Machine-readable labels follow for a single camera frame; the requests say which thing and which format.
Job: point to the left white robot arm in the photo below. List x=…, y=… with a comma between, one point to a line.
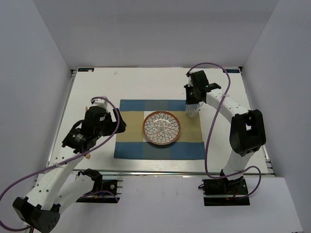
x=42, y=206

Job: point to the blue corner label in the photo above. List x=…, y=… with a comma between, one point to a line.
x=233, y=71
x=85, y=69

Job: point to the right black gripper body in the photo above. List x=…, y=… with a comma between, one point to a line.
x=191, y=96

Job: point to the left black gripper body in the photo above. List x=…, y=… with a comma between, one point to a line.
x=109, y=127

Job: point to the left blue corner label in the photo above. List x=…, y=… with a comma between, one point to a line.
x=85, y=69

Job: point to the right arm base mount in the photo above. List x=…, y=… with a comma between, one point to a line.
x=221, y=192

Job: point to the floral patterned ceramic bowl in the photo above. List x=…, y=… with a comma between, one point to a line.
x=161, y=128

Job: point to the clear drinking glass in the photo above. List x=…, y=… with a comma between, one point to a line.
x=193, y=109

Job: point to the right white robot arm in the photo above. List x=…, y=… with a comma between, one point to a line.
x=247, y=131

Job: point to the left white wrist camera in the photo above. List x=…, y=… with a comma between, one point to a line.
x=98, y=102

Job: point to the right blue corner label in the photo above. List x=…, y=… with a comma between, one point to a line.
x=233, y=71

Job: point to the blue beige placemat cloth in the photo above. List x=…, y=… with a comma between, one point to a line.
x=132, y=144

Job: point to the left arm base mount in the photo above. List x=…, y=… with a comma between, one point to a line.
x=108, y=190

